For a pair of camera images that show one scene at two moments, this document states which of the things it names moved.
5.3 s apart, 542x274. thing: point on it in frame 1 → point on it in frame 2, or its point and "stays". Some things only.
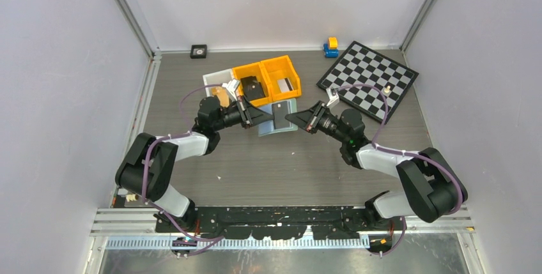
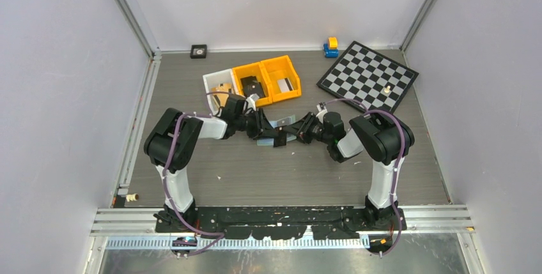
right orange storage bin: (280, 68) stays
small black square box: (198, 51) stays
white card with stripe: (285, 85) stays
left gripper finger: (256, 116) → (278, 135)
